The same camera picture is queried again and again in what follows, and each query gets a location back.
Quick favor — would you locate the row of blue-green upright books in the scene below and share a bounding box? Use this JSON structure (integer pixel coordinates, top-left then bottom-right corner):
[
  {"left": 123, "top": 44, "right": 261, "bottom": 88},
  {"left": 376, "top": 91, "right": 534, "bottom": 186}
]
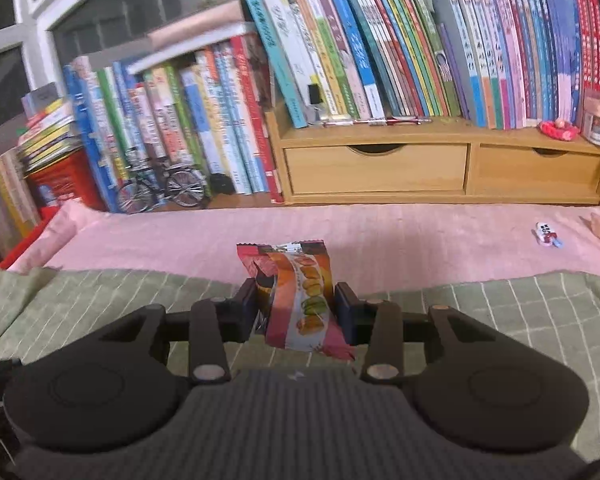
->
[{"left": 61, "top": 34, "right": 285, "bottom": 212}]

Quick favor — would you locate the wooden drawer organizer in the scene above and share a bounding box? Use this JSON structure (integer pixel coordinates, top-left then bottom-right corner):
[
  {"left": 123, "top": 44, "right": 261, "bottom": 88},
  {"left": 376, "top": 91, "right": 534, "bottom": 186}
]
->
[{"left": 264, "top": 104, "right": 600, "bottom": 207}]

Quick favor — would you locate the pink flower ornament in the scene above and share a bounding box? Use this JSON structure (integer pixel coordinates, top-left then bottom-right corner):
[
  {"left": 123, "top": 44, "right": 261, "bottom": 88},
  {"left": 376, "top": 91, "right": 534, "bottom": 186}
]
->
[{"left": 538, "top": 118, "right": 581, "bottom": 142}]

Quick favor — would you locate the red and orange snack packet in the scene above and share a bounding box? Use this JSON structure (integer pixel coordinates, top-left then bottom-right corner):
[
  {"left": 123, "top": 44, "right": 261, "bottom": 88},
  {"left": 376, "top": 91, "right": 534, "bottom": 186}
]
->
[{"left": 236, "top": 240, "right": 357, "bottom": 362}]

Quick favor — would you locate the red plastic crate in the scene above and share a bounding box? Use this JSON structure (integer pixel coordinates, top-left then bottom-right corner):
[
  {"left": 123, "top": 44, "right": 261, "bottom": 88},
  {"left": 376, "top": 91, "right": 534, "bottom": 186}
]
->
[{"left": 24, "top": 149, "right": 106, "bottom": 212}]

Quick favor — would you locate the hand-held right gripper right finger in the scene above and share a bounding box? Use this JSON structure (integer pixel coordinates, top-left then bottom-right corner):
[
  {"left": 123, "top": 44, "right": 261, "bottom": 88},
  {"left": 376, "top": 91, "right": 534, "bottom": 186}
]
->
[{"left": 334, "top": 282, "right": 501, "bottom": 386}]

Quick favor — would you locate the pale pink flat book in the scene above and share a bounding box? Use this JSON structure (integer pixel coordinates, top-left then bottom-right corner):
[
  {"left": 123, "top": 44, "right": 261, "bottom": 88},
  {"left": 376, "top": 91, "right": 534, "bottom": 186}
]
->
[{"left": 146, "top": 1, "right": 255, "bottom": 50}]

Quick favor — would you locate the pink bed sheet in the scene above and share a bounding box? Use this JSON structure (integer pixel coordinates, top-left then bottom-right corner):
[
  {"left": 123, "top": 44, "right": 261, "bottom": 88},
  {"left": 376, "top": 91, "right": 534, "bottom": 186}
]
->
[{"left": 0, "top": 199, "right": 600, "bottom": 288}]

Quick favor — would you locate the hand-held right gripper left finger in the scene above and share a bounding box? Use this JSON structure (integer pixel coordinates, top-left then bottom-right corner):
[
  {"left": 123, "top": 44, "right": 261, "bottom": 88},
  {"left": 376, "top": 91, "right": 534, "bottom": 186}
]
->
[{"left": 97, "top": 277, "right": 261, "bottom": 386}]

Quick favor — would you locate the row of pale upright books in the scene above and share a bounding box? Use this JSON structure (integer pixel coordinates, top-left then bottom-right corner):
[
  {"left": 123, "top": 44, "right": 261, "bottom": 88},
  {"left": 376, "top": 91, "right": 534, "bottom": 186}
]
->
[{"left": 0, "top": 152, "right": 43, "bottom": 238}]

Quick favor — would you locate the green checked blanket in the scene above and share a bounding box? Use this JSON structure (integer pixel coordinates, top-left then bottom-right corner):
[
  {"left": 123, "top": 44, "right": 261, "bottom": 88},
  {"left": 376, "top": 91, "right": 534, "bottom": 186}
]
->
[{"left": 0, "top": 265, "right": 600, "bottom": 463}]

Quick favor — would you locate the red pen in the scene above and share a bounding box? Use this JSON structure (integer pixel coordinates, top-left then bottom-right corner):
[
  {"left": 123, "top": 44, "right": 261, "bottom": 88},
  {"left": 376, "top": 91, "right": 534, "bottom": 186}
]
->
[{"left": 321, "top": 115, "right": 434, "bottom": 127}]

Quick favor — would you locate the white window frame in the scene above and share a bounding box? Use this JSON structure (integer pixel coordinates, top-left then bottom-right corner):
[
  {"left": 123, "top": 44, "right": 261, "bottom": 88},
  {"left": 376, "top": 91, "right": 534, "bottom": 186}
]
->
[{"left": 0, "top": 0, "right": 153, "bottom": 93}]

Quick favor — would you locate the small white candy wrapper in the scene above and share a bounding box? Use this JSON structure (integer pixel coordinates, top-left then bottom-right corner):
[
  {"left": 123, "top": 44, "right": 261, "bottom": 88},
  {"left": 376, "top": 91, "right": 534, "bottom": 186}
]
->
[{"left": 531, "top": 221, "right": 564, "bottom": 249}]

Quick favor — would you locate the model bicycle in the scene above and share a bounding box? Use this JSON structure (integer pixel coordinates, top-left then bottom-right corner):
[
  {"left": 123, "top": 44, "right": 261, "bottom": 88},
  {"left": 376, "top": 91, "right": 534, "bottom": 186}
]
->
[{"left": 114, "top": 151, "right": 209, "bottom": 214}]

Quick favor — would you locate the small black-capped bottle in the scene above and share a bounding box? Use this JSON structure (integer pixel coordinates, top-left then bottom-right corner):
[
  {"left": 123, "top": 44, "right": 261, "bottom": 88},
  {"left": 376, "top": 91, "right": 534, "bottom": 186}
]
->
[{"left": 306, "top": 82, "right": 325, "bottom": 122}]

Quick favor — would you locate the stack of books on crate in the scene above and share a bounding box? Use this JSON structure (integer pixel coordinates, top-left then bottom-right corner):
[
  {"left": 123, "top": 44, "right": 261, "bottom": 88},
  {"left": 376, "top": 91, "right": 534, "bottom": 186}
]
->
[{"left": 16, "top": 82, "right": 86, "bottom": 173}]

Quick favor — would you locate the row of books on organizer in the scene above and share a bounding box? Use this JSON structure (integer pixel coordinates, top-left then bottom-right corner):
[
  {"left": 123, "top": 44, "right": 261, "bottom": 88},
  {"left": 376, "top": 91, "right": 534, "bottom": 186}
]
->
[{"left": 234, "top": 0, "right": 600, "bottom": 131}]

